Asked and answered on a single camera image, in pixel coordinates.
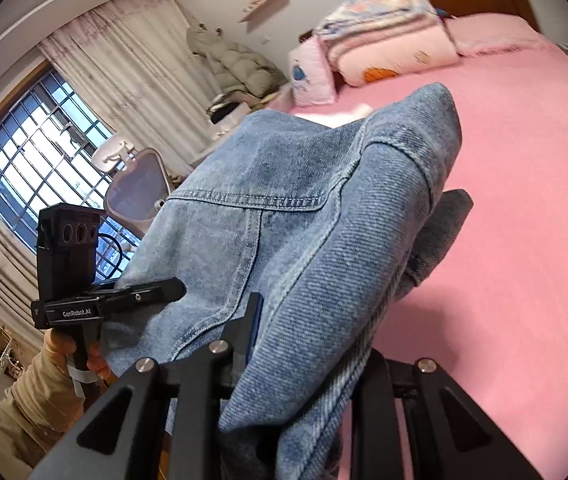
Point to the pink wall shelf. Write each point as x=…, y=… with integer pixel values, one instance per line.
x=253, y=8

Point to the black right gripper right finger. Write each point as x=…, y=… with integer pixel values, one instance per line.
x=414, y=421

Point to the beige left sleeve forearm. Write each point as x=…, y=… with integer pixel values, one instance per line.
x=35, y=413

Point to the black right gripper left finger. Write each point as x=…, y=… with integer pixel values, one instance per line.
x=121, y=436

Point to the pink pillow with orange print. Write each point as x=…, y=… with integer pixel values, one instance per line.
x=411, y=53

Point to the cream window curtain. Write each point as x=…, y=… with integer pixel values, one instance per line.
x=129, y=61

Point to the pink bed sheet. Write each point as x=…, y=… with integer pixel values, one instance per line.
x=494, y=314

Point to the pink cushion with blue print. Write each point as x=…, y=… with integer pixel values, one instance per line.
x=310, y=75

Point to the window with metal grille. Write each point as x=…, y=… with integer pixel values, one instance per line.
x=47, y=138

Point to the beige puffer coat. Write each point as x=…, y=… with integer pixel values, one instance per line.
x=235, y=66

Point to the blue denim jacket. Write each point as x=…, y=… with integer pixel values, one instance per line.
x=329, y=226

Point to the pink flat pillow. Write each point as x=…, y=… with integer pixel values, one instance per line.
x=493, y=33

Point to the grey mesh office chair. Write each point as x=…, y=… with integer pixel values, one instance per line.
x=139, y=183

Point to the folded pastel patterned blanket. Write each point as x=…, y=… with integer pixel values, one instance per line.
x=355, y=23

